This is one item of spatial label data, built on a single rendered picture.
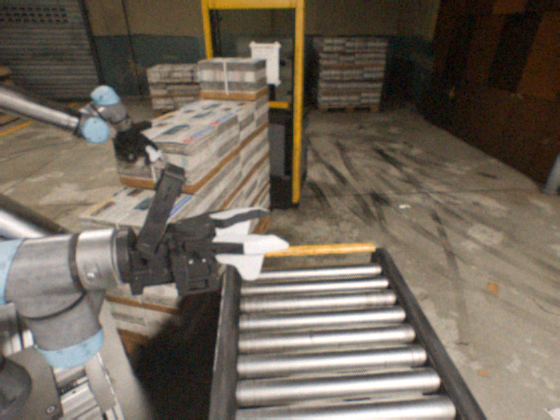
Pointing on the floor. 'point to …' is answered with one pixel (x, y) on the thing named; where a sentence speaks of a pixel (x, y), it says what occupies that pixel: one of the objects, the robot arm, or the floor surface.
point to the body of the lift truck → (278, 141)
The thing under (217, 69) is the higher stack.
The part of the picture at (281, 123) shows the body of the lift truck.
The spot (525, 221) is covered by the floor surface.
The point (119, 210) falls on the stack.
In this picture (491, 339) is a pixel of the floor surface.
